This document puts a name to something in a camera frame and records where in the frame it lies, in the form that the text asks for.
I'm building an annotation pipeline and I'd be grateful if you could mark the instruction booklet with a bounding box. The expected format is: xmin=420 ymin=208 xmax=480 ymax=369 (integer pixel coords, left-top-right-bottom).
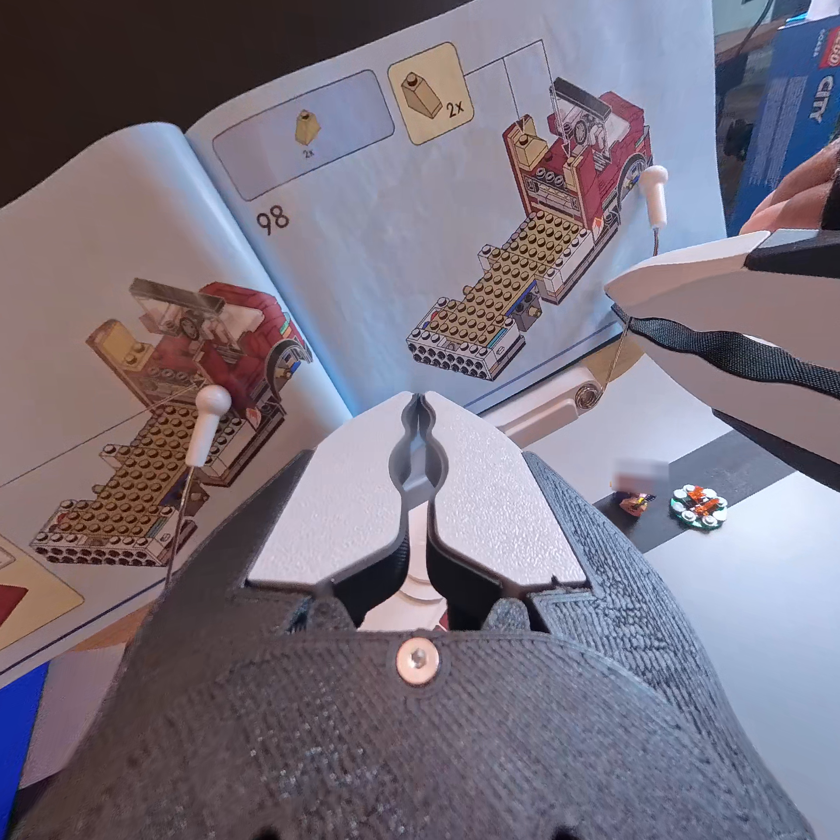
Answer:
xmin=0 ymin=0 xmax=729 ymax=690

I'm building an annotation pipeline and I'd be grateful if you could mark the blue toy box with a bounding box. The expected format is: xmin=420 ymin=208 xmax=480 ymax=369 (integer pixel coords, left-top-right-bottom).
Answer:
xmin=722 ymin=13 xmax=840 ymax=237

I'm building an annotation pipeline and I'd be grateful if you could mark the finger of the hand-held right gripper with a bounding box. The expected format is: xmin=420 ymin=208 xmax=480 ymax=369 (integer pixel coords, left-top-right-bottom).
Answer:
xmin=612 ymin=306 xmax=840 ymax=434
xmin=602 ymin=230 xmax=840 ymax=350

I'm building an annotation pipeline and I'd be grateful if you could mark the person's right hand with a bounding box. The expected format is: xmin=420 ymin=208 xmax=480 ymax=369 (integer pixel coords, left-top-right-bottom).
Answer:
xmin=740 ymin=141 xmax=840 ymax=236

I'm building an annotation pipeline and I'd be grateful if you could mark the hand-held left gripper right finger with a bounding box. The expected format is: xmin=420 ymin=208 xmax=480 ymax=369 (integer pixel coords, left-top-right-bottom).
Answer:
xmin=420 ymin=391 xmax=588 ymax=601

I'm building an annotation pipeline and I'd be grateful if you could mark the white page holder arm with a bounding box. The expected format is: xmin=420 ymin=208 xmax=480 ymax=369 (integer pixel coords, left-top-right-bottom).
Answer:
xmin=581 ymin=165 xmax=670 ymax=411

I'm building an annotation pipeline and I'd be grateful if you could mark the black desk strip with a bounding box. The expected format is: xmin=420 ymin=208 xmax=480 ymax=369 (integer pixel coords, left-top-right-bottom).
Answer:
xmin=591 ymin=430 xmax=798 ymax=553

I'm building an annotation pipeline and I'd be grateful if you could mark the white book stand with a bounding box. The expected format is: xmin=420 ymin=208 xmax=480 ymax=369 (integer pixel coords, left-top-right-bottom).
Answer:
xmin=36 ymin=341 xmax=647 ymax=791

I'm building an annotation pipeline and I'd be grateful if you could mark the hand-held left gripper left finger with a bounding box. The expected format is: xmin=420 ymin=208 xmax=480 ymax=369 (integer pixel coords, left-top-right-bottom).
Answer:
xmin=246 ymin=391 xmax=421 ymax=593

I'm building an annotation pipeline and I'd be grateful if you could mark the blue storage bin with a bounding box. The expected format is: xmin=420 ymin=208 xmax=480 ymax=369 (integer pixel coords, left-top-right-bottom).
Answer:
xmin=0 ymin=661 xmax=52 ymax=815

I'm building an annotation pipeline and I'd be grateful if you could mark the green round brick campfire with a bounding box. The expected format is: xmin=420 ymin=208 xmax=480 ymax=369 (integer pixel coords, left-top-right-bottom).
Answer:
xmin=668 ymin=483 xmax=728 ymax=534

